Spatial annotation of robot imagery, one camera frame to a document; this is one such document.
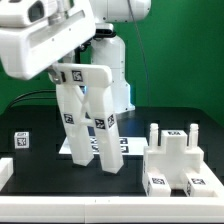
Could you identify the white fence rail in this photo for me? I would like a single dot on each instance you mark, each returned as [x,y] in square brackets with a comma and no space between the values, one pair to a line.
[212,181]
[111,209]

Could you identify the white right fence rail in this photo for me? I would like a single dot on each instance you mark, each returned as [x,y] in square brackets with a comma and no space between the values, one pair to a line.
[212,181]

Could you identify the white chair seat block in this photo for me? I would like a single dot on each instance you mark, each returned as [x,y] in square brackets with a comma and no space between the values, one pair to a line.
[170,152]

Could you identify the white long side rail back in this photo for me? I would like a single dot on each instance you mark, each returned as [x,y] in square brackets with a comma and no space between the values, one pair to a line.
[101,111]

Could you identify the white long side rail front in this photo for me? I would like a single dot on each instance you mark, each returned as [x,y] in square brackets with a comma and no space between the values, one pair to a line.
[69,98]

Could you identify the white long side rail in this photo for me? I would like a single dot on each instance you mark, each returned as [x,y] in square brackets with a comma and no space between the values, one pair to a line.
[69,98]
[101,111]

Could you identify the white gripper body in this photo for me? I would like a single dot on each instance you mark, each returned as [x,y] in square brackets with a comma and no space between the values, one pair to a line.
[27,51]

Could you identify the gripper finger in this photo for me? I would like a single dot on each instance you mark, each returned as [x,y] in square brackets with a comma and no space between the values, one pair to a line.
[55,75]

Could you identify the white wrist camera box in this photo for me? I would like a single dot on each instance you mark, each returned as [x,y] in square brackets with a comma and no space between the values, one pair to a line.
[23,13]

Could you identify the white left fence block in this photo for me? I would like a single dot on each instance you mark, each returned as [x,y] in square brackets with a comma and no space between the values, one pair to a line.
[6,171]

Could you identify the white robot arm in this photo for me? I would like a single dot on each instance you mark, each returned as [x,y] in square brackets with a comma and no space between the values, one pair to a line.
[108,48]

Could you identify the white flat back panel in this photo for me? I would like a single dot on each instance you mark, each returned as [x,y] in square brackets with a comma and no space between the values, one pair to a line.
[129,146]

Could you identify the white front fence rail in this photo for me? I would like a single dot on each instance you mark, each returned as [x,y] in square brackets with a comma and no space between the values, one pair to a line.
[111,209]

